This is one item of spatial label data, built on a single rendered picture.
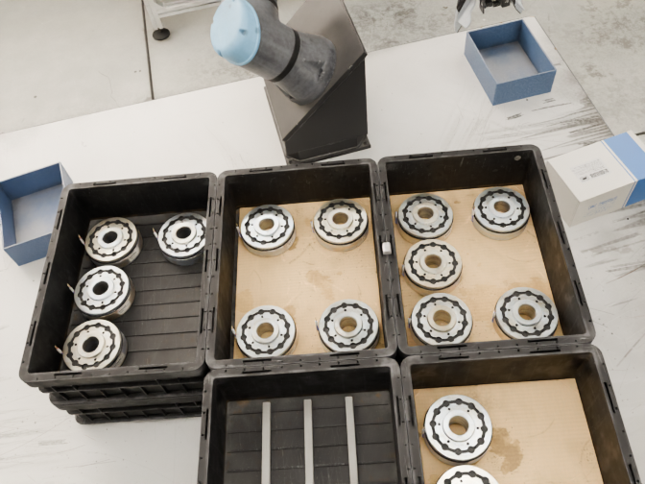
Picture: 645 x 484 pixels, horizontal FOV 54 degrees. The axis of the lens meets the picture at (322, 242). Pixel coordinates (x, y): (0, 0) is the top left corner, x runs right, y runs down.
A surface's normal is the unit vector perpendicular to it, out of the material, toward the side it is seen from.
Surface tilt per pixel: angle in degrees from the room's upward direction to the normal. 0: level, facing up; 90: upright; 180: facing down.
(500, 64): 0
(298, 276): 0
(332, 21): 44
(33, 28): 0
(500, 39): 90
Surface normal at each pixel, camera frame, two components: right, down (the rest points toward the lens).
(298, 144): 0.25, 0.80
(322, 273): -0.08, -0.55
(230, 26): -0.71, -0.11
